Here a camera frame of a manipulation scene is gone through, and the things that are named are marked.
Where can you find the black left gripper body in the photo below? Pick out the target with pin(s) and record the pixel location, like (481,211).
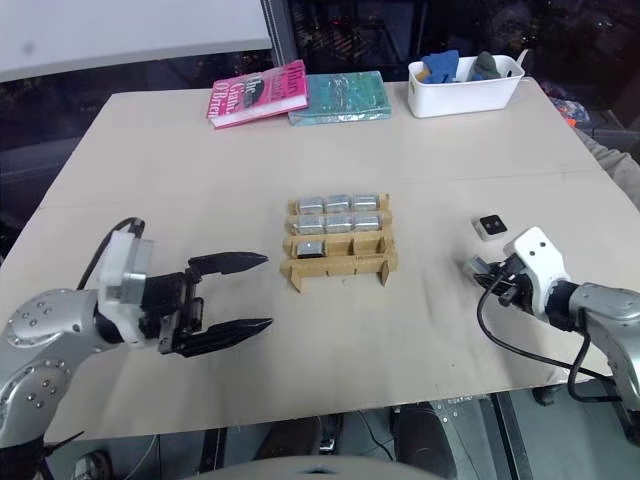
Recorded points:
(167,305)

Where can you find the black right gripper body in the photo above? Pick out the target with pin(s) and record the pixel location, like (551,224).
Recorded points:
(515,287)

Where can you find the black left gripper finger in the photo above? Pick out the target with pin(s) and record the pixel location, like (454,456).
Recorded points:
(230,262)
(225,334)

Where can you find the small silver camera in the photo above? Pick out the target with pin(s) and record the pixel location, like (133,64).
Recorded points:
(310,225)
(475,265)
(366,201)
(311,249)
(339,224)
(311,204)
(368,223)
(339,202)

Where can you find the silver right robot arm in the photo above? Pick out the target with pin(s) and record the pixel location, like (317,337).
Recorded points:
(605,320)

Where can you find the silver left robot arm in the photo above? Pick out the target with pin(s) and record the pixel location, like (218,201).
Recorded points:
(45,345)

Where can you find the wooden slotted rack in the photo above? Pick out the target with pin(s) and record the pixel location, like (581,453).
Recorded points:
(345,262)

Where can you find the beige fabric object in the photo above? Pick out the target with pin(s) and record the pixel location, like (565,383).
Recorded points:
(617,170)

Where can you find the dark table leg bar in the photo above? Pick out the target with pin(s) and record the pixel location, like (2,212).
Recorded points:
(507,435)

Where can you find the light grey robot torso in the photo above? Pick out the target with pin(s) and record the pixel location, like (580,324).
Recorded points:
(320,470)

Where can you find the colourful orange blue object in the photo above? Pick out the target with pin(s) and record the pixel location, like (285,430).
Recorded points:
(572,110)

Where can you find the pink hardcover book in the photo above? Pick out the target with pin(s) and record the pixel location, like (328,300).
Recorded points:
(255,95)

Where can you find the dark rounded shape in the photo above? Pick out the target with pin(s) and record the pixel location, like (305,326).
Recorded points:
(430,440)

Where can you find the white plastic storage bin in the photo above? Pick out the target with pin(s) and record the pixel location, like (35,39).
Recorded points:
(460,95)

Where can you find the grey cloth bundle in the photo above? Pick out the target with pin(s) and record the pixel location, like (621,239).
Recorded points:
(487,65)

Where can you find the teal paperback book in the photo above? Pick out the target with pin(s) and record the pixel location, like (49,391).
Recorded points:
(345,97)

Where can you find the yellow sponge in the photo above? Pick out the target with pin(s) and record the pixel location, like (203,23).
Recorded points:
(423,74)

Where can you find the blue sponge cloth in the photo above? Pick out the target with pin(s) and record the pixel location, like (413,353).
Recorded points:
(442,65)

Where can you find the white board panel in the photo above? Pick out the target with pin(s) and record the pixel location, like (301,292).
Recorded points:
(125,30)

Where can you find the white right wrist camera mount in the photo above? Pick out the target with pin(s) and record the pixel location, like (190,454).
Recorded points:
(537,265)

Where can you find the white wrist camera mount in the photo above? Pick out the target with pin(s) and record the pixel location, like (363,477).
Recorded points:
(537,265)
(122,270)

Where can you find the small white black-faced camera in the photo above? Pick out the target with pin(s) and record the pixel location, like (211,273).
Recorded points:
(491,226)

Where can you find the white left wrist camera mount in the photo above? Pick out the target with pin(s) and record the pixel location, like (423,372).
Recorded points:
(122,270)

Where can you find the dark window frame post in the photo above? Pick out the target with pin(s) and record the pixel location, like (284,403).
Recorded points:
(282,30)

